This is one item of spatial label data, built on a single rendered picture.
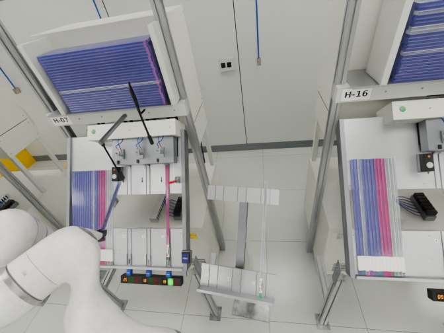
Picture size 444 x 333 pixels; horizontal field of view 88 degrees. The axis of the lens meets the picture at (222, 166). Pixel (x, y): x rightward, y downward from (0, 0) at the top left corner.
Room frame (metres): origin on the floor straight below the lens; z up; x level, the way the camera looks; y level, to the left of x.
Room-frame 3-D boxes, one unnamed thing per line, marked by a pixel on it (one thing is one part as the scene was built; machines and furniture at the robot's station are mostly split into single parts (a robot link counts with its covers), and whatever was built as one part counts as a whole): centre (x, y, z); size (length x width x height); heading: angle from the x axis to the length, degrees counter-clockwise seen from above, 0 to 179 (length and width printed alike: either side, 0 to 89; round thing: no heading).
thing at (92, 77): (1.15, 0.43, 1.52); 0.51 x 0.13 x 0.27; 77
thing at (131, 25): (1.61, 0.38, 0.86); 0.70 x 0.67 x 1.72; 77
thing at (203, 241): (1.28, 0.46, 0.31); 0.70 x 0.65 x 0.62; 77
